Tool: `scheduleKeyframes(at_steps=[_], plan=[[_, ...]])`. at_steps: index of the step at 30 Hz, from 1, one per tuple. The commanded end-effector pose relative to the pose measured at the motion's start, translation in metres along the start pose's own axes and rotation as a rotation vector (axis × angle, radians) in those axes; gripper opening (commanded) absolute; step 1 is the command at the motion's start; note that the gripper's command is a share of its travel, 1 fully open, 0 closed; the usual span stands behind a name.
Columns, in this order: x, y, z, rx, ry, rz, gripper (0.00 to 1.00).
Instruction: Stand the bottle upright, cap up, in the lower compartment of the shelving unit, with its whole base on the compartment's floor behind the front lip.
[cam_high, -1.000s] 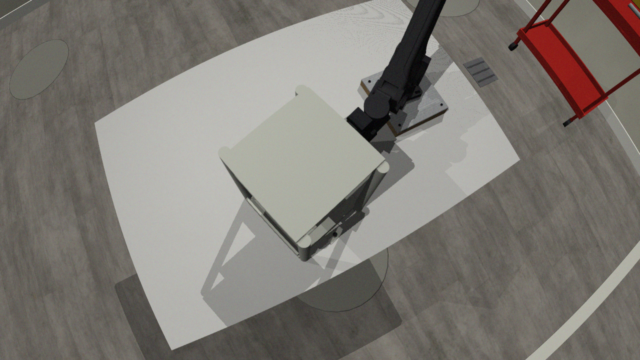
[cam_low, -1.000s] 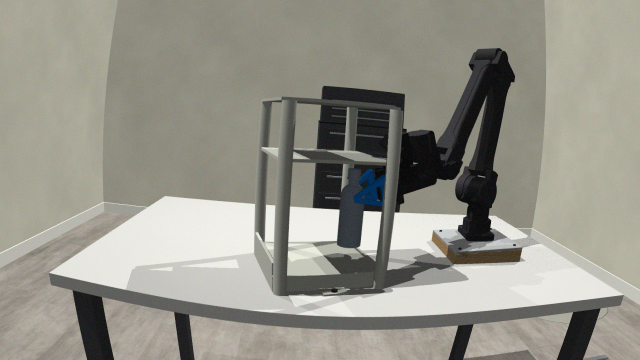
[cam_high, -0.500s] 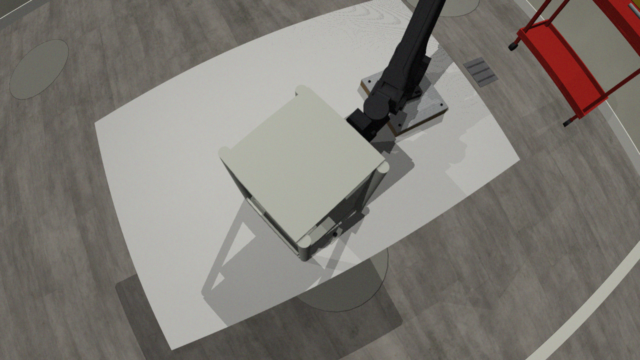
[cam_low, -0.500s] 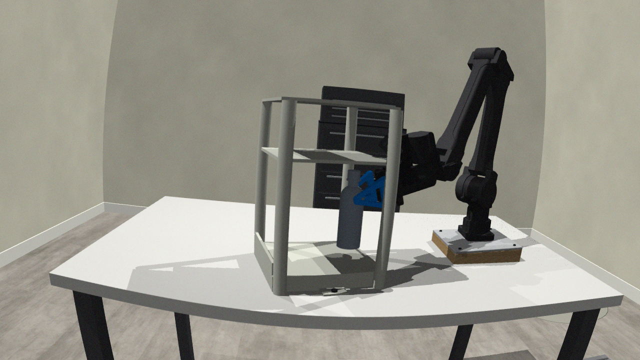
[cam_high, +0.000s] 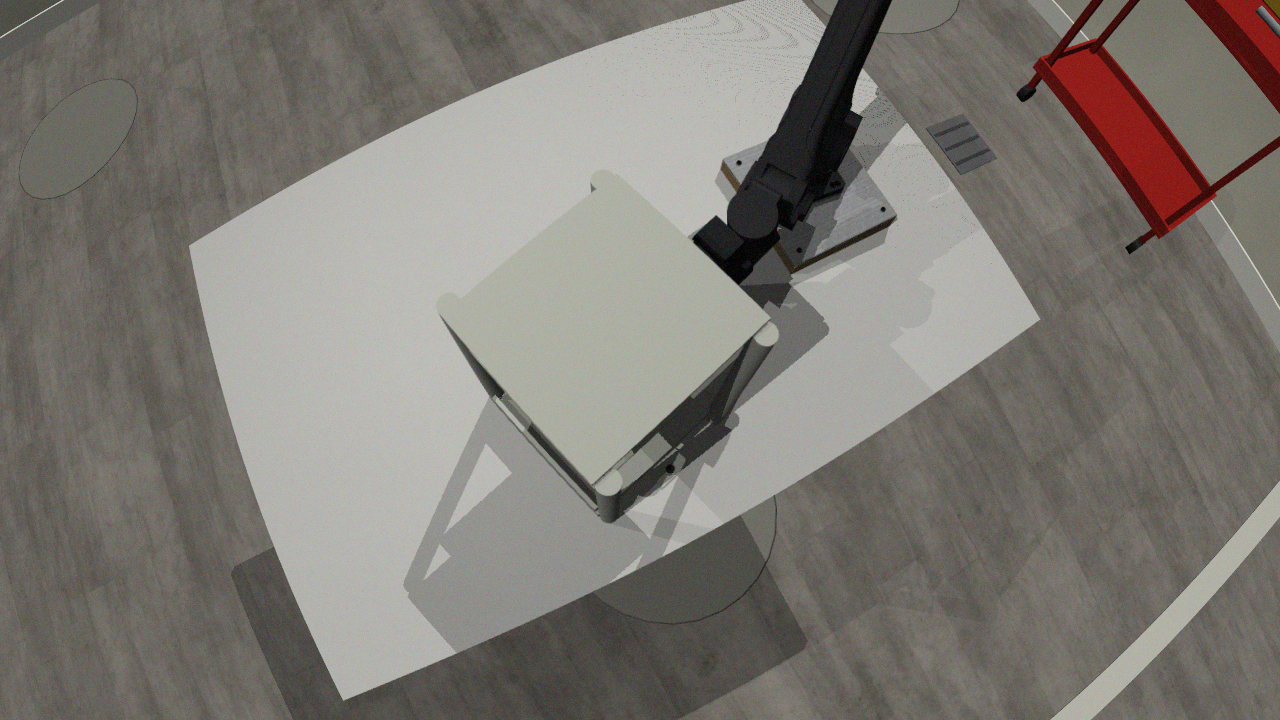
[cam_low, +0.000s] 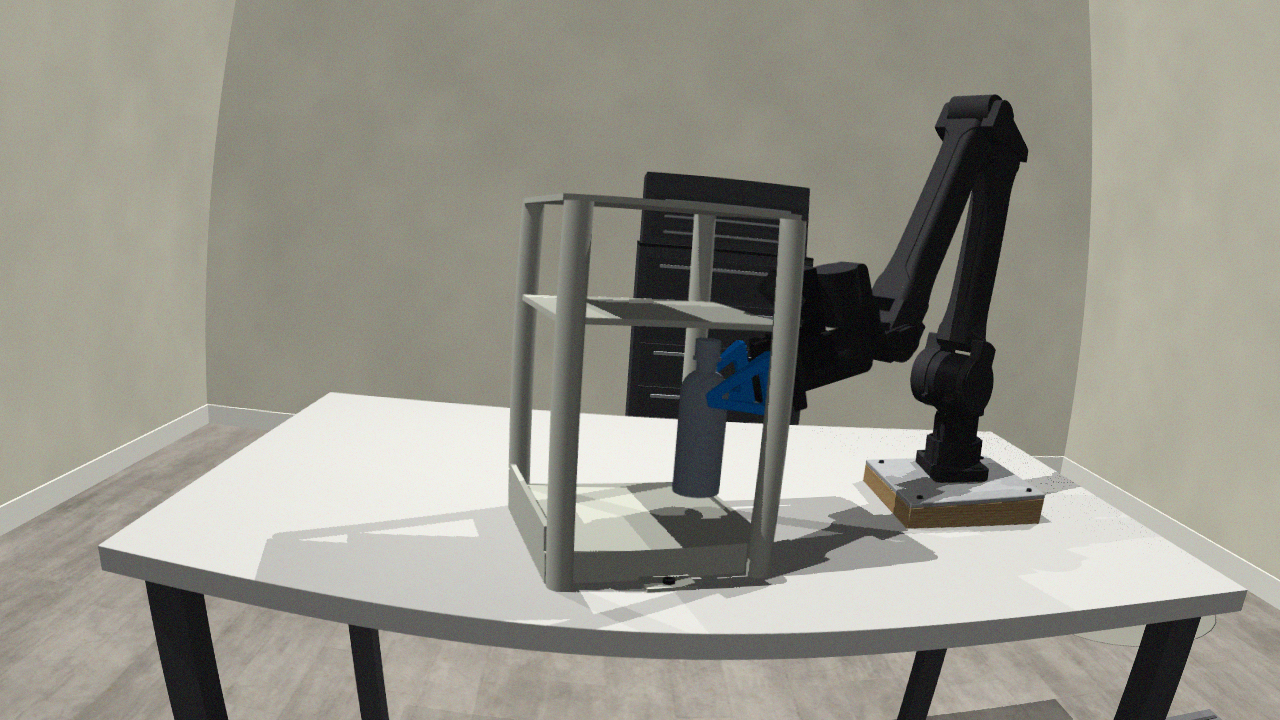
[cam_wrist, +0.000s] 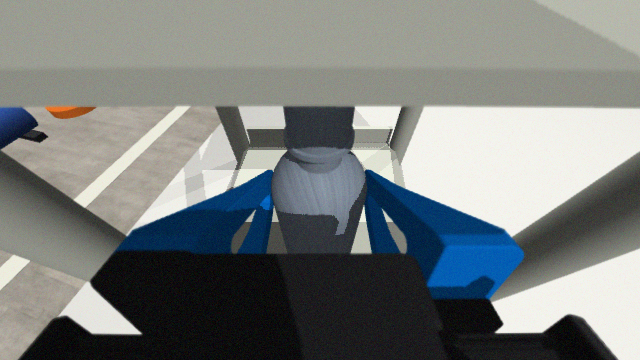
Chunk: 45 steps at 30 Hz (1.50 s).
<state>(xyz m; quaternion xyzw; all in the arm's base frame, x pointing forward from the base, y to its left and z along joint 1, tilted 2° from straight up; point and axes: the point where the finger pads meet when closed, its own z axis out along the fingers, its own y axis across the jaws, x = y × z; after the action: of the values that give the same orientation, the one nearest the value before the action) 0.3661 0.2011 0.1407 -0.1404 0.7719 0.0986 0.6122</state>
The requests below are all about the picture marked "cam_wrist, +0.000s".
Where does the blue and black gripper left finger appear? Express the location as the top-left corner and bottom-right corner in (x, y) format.
(113, 170), (274, 254)

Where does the grey bottle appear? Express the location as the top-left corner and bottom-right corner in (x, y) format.
(271, 106), (367, 254)

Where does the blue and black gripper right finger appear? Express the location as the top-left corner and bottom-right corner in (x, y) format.
(364, 170), (524, 300)

